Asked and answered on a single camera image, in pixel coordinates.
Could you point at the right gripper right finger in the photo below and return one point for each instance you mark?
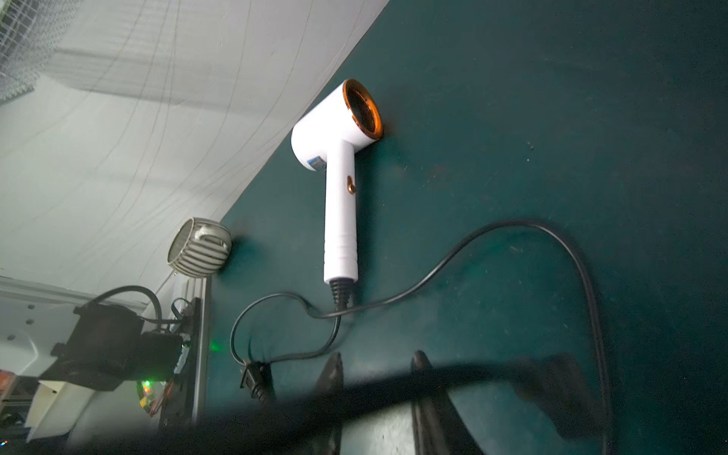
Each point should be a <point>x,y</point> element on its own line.
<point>438,427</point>

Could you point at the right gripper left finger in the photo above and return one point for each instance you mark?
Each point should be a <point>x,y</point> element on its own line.
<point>331,379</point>

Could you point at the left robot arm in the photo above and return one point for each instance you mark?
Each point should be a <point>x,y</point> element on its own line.
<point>86,359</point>

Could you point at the white hair dryer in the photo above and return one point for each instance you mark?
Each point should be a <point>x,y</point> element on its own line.
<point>327,139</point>

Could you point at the striped ceramic mug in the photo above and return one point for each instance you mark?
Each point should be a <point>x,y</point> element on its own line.
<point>201,247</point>

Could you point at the green table mat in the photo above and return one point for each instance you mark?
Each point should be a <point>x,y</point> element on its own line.
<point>606,119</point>

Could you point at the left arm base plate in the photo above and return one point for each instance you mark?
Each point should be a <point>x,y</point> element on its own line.
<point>178,410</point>

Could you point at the white wire basket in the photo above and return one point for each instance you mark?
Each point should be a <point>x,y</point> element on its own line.
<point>31,31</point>

